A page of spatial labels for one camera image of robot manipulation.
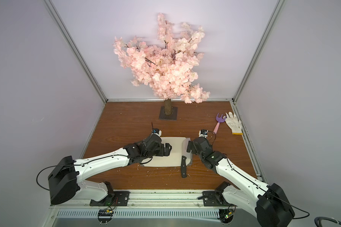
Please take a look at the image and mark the pink cherry blossom tree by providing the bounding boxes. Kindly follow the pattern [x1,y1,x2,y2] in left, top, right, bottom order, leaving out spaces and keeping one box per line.
[113,13,210,108]

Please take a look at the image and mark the aluminium front rail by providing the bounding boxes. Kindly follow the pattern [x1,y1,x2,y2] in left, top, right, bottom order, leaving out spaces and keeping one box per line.
[55,187,256,212]

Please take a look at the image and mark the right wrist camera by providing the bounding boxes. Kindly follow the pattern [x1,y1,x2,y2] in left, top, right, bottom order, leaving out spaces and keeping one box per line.
[199,129,208,138]

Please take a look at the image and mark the left circuit board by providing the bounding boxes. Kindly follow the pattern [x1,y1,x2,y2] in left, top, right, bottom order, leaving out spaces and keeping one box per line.
[97,209,114,225]

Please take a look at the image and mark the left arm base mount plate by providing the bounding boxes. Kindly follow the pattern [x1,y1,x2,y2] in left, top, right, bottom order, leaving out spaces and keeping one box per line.
[90,191,130,207]

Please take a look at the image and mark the black handled kitchen knife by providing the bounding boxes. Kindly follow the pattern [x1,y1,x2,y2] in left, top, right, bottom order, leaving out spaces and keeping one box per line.
[181,138,192,178]

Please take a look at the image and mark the right circuit board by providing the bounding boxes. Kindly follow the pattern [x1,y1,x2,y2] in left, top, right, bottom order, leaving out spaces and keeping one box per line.
[218,209,234,224]

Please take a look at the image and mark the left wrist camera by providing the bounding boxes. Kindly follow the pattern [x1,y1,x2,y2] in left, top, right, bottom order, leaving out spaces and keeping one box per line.
[152,128,162,137]

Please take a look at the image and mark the dark metal tree base plate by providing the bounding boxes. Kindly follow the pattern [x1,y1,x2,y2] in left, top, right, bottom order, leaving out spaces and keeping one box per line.
[159,106,178,121]

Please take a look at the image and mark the white work glove yellow cuff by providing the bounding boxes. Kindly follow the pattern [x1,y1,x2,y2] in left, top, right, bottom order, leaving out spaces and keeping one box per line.
[225,112,242,135]

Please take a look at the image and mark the black cable bottom right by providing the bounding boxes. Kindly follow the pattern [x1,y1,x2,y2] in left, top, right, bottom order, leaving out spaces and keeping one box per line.
[314,217,341,227]

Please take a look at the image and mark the white grey cutting board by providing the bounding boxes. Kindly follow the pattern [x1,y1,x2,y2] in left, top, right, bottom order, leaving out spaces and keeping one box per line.
[141,137,193,167]

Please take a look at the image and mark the circuit board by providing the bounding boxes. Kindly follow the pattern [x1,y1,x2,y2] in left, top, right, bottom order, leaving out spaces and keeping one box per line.
[97,209,114,225]
[218,209,234,224]

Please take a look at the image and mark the purple pink garden fork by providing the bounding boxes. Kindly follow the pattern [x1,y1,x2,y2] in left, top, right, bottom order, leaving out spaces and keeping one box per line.
[213,113,226,134]

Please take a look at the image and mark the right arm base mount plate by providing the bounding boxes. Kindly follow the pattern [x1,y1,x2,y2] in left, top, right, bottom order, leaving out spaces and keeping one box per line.
[197,191,231,207]

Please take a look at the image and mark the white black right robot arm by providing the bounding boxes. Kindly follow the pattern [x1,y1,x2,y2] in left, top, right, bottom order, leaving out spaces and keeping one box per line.
[187,137,297,227]

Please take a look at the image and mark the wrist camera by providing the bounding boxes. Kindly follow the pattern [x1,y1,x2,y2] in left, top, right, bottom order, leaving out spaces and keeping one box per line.
[152,128,162,137]
[199,129,208,138]

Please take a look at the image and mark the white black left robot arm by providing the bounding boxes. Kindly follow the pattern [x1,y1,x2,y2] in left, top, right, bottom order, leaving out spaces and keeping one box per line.
[44,132,172,205]

